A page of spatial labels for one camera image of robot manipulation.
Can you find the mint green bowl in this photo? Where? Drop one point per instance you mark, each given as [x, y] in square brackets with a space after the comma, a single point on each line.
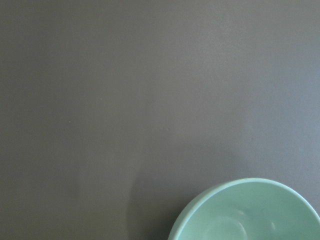
[247, 209]

